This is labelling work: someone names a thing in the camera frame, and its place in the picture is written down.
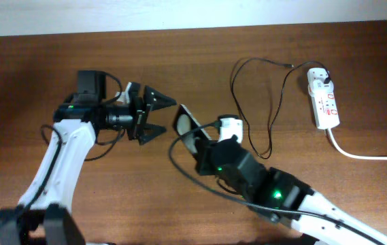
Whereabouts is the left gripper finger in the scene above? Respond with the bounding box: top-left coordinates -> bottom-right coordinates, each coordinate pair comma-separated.
144,86 -> 177,111
137,123 -> 167,145

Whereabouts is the black smartphone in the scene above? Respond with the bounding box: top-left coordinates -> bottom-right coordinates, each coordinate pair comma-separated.
172,104 -> 211,160

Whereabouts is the black charging cable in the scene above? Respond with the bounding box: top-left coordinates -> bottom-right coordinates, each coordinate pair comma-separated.
230,56 -> 331,160

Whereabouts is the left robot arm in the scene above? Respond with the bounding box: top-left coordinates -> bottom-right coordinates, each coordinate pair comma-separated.
0,70 -> 177,244

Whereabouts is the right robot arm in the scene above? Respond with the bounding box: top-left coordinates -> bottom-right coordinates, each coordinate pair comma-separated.
193,133 -> 387,244

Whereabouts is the white USB charger plug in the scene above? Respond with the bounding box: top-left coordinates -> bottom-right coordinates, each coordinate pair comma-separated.
307,67 -> 334,97

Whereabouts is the white power strip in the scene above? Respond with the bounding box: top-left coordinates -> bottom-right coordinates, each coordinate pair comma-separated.
307,67 -> 341,130

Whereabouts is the right black camera cable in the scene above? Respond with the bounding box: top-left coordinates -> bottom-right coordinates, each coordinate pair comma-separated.
168,120 -> 384,245

